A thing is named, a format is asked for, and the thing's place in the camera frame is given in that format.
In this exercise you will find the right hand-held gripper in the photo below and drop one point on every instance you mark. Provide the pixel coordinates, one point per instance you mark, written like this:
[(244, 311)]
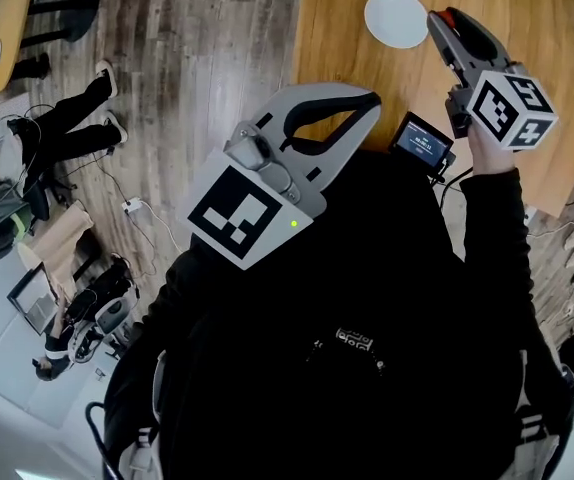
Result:
[(507, 108)]

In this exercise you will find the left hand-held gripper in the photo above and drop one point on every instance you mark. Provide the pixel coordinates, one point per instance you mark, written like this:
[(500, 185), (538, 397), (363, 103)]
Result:
[(247, 203)]

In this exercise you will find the red strawberry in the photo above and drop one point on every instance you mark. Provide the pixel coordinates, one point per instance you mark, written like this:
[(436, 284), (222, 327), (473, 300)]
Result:
[(449, 17)]

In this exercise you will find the white round plate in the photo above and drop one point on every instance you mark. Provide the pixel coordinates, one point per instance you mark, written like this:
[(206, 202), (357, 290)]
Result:
[(394, 18)]

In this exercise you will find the person's right forearm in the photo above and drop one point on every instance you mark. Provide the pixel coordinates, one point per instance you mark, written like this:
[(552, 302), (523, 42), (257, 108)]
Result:
[(497, 218)]

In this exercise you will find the person's left forearm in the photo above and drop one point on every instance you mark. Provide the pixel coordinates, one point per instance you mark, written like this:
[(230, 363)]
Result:
[(177, 288)]

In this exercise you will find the small black screen device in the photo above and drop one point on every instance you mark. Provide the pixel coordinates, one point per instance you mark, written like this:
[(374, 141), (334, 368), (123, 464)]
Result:
[(419, 140)]

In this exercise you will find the person's black-clothed torso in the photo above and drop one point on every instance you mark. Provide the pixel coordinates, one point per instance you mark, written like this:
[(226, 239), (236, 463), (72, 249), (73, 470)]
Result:
[(347, 278)]

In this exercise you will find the white power adapter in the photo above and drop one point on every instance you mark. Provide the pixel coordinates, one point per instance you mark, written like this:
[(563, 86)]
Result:
[(132, 205)]

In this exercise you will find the black white patterned tag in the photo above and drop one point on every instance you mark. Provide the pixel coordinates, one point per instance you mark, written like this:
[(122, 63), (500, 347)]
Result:
[(354, 339)]

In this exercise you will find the black round table base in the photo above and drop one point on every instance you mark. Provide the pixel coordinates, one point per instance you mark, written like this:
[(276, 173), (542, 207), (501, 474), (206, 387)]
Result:
[(74, 8)]

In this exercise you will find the grey wheeled machine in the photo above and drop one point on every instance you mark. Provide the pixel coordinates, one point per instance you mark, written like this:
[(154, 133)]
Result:
[(104, 308)]

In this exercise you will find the brown cardboard box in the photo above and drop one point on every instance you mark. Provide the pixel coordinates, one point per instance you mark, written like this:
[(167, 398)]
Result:
[(59, 243)]

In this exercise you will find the black framed panel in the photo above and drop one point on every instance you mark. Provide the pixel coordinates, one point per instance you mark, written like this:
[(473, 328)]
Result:
[(34, 295)]

